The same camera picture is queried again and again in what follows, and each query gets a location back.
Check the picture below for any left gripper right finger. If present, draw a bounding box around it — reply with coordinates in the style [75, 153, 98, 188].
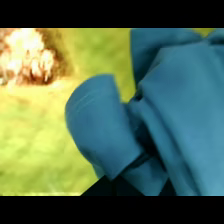
[116, 179, 145, 197]

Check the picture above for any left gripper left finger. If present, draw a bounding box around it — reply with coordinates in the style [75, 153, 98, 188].
[80, 175, 117, 197]

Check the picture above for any blue shirt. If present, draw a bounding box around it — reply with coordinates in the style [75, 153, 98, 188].
[64, 28, 224, 197]

